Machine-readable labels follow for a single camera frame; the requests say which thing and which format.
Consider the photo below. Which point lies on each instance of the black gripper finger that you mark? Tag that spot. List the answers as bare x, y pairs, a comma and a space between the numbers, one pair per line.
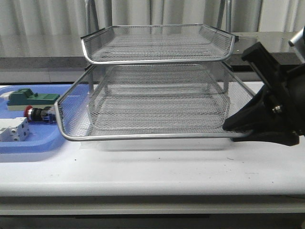
264, 62
263, 124

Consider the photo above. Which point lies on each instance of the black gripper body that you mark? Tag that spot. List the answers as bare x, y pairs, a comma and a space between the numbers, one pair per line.
288, 90

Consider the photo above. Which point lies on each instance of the silver mesh tray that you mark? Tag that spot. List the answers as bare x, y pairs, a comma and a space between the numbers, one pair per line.
130, 108
158, 43
72, 107

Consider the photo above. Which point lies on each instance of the red emergency stop push button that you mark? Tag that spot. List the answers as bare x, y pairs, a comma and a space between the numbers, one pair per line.
46, 114

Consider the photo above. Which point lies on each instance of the silver mesh top tray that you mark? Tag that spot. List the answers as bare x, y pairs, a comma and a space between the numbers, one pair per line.
158, 43

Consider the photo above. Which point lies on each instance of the silver mesh bottom tray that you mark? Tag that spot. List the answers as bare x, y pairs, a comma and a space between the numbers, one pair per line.
130, 108

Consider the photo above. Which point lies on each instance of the blue plastic tray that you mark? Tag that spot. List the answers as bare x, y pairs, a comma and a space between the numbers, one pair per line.
42, 137

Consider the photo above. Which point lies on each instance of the dark stone back counter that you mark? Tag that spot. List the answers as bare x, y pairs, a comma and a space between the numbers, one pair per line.
64, 51

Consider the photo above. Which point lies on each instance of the grey metal rack frame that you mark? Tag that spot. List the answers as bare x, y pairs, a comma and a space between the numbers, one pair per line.
157, 80

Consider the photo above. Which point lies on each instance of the green and beige switch block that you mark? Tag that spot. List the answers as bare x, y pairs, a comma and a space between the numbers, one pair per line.
18, 100

